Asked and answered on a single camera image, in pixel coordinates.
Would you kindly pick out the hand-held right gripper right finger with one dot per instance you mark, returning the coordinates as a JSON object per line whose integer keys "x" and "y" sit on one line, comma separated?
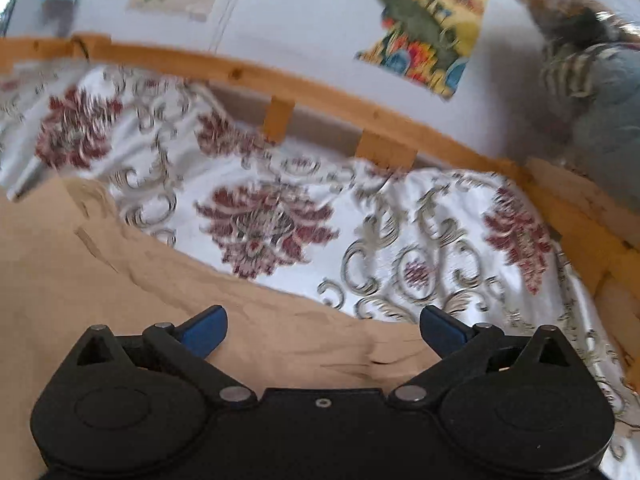
{"x": 440, "y": 330}

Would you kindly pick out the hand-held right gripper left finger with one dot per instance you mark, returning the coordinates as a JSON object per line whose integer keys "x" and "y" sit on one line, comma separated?
{"x": 207, "y": 330}

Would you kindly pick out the beige garment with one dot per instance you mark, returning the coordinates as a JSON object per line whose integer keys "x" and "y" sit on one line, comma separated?
{"x": 75, "y": 270}

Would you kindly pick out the white floral bedsheet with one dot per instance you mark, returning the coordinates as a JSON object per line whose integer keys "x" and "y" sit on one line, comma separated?
{"x": 310, "y": 225}

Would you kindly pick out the grey-blue cloth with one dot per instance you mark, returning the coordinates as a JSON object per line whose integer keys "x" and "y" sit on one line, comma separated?
{"x": 612, "y": 120}

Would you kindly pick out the striped cloth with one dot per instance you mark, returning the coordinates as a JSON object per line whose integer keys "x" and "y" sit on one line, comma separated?
{"x": 570, "y": 72}

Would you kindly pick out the wooden bed frame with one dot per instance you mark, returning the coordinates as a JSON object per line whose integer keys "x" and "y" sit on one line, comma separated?
{"x": 210, "y": 62}

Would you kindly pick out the yellow colourful wall poster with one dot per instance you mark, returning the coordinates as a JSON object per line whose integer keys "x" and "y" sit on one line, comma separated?
{"x": 425, "y": 25}

